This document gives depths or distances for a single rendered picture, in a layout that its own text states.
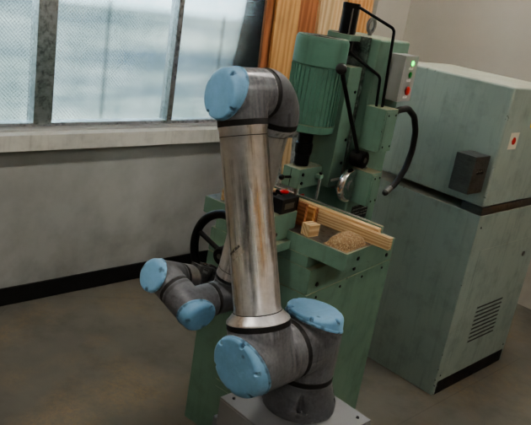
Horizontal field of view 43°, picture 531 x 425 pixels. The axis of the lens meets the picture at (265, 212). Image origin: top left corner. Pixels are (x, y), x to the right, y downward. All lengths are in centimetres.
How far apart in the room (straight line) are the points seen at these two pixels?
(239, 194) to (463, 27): 334
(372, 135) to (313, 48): 39
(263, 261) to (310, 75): 86
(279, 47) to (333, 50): 163
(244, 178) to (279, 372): 44
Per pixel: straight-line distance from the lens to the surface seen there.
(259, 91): 150
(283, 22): 381
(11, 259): 342
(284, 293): 226
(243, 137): 148
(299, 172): 228
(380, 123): 235
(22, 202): 333
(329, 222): 228
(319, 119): 222
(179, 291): 174
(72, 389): 290
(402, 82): 243
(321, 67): 219
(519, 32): 449
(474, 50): 461
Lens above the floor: 163
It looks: 18 degrees down
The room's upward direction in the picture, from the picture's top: 9 degrees clockwise
